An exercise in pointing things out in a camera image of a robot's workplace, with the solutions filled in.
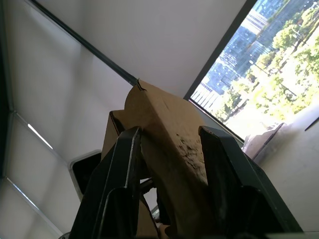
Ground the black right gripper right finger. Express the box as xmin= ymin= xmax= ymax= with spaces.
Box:
xmin=198 ymin=125 xmax=304 ymax=239

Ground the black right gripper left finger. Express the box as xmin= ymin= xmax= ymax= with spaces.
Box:
xmin=68 ymin=126 xmax=142 ymax=239

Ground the small brown cardboard box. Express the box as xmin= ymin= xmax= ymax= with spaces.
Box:
xmin=101 ymin=78 xmax=222 ymax=239

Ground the white-framed dark ceiling fixture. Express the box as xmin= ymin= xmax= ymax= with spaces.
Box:
xmin=69 ymin=149 xmax=102 ymax=201

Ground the grey translucent object on sill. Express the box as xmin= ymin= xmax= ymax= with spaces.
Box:
xmin=242 ymin=122 xmax=292 ymax=163

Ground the large glass window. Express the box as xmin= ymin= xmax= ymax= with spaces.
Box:
xmin=183 ymin=0 xmax=319 ymax=140

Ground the dark ceiling track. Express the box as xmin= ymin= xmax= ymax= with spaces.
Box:
xmin=30 ymin=0 xmax=138 ymax=87

